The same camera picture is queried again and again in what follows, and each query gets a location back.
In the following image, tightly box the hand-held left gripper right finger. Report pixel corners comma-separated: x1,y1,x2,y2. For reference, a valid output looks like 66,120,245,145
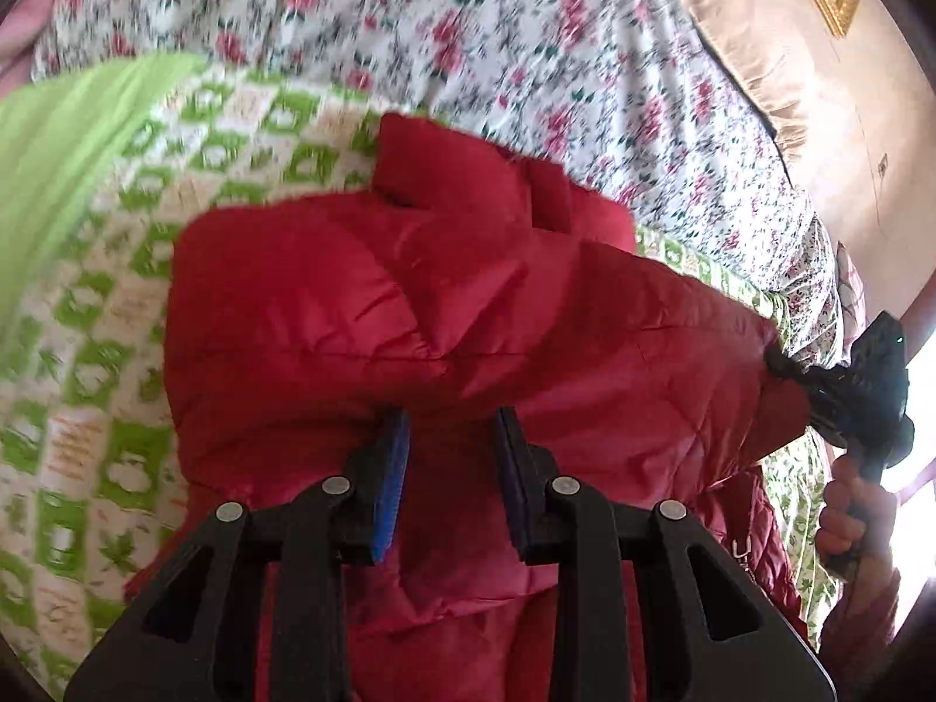
492,405,838,702

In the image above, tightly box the person's right forearm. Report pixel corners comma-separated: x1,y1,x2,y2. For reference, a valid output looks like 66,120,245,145
817,552,906,677

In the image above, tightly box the green patterned blanket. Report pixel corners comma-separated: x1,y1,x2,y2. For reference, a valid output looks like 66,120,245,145
0,51,849,699

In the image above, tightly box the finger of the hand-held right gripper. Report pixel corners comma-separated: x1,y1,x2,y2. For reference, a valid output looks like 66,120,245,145
762,346,842,425

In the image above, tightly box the red quilted jacket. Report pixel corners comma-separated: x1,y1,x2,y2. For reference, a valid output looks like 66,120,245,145
124,112,814,702

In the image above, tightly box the beige pillow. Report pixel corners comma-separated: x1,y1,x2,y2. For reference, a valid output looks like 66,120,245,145
652,0,814,162

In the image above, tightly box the person's right hand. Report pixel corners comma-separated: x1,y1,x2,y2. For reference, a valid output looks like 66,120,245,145
814,455,899,580

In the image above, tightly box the pink quilt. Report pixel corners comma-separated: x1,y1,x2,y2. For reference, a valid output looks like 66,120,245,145
0,0,56,81

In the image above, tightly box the floral quilt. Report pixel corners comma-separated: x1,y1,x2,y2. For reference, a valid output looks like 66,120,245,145
29,0,842,367

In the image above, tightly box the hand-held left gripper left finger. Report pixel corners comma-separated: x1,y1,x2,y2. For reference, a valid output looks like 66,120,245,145
64,408,412,702

